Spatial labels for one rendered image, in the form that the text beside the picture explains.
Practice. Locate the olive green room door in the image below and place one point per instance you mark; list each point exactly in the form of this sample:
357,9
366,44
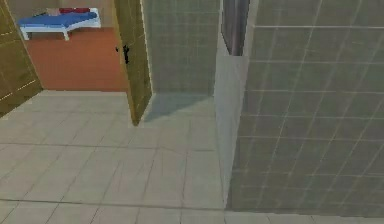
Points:
135,56

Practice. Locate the red pillow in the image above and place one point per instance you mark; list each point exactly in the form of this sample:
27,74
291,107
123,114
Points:
74,10

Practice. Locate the white bed with blue blanket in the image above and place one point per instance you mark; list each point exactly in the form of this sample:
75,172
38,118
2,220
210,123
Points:
56,20

